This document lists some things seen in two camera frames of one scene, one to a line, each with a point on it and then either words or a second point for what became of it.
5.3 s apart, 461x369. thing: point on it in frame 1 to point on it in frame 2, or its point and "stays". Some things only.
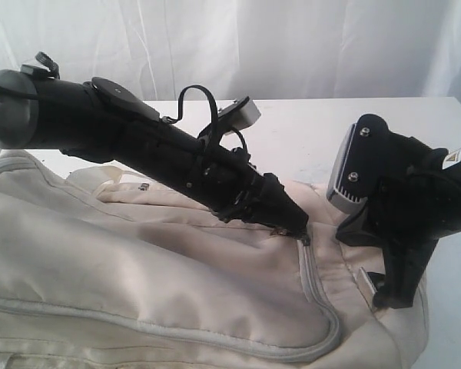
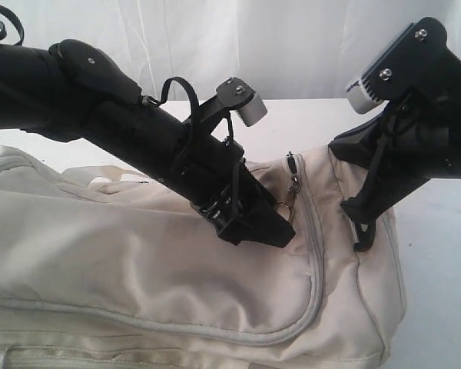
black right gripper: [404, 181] to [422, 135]
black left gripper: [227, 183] to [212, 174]
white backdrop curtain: [265, 49] stays
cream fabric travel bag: [81, 272] stays
